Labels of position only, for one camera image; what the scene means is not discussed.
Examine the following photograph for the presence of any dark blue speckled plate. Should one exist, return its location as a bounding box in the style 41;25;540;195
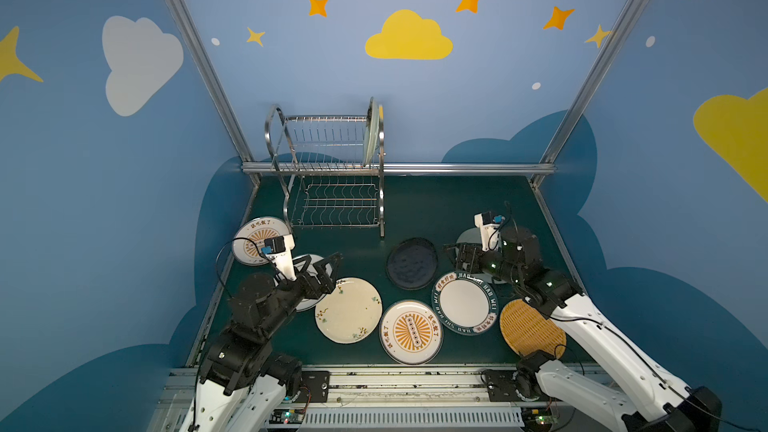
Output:
386;237;438;290

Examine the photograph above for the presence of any large pale green plate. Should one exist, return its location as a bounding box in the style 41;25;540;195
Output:
455;228;483;279

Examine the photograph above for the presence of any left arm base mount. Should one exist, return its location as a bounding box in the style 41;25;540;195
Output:
285;370;331;403

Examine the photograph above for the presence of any steel two-tier dish rack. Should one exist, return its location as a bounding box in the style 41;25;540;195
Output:
264;98;385;238

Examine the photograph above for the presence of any orange sunburst plate front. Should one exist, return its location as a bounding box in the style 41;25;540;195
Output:
379;300;443;366

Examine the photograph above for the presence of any yellow woven plate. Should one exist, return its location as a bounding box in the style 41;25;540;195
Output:
499;299;567;359

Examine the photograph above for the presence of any green rim Hao Wei plate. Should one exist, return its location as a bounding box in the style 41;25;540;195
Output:
431;272;499;336

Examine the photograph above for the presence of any orange sunburst plate by rack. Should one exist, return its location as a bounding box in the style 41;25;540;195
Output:
232;216;289;266

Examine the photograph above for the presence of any green circuit board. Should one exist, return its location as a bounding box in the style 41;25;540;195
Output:
521;408;558;432
268;409;305;427

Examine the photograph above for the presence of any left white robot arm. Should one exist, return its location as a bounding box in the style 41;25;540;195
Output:
180;253;343;431

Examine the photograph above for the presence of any right aluminium upright post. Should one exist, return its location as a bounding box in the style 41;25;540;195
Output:
540;0;650;169

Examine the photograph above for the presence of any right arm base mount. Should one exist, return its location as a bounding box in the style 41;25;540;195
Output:
480;369;545;402

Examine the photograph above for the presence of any left aluminium upright post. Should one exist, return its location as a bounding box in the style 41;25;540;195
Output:
164;0;253;162

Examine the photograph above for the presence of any cream floral plate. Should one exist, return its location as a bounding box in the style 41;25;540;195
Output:
314;277;383;344

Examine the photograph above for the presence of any aluminium back frame rail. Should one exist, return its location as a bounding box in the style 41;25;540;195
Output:
241;162;556;176

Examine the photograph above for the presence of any aluminium upright post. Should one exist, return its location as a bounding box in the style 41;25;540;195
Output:
164;0;253;162
540;0;650;169

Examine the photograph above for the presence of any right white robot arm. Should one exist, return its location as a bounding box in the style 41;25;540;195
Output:
444;224;722;431

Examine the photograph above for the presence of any right green circuit board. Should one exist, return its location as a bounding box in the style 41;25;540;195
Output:
521;408;558;432

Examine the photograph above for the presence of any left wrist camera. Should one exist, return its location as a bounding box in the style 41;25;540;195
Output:
257;234;296;281

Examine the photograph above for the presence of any left green circuit board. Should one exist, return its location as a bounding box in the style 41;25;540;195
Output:
268;409;305;427

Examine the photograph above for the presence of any white plate with black motif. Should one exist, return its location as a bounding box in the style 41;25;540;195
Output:
275;254;337;312

